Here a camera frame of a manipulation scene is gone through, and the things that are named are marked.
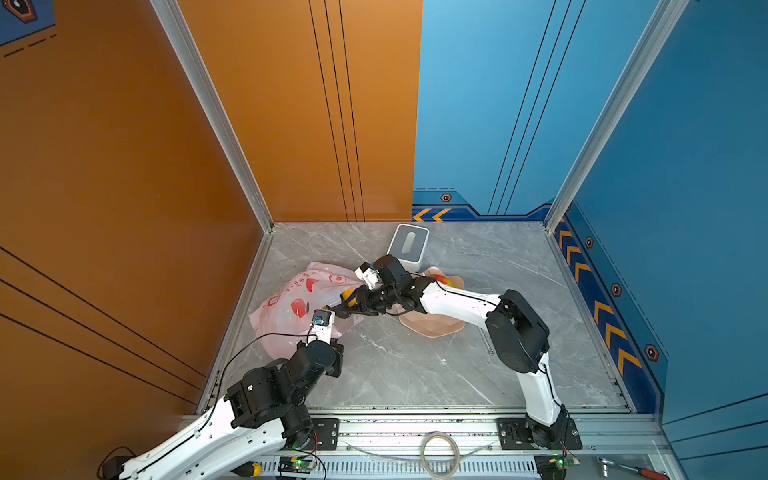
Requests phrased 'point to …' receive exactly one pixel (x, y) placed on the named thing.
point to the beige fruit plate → (428, 324)
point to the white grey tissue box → (408, 245)
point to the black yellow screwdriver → (249, 469)
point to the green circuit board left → (297, 464)
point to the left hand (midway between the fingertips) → (341, 336)
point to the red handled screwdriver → (645, 472)
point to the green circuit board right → (553, 466)
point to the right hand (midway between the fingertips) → (346, 309)
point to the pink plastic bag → (284, 320)
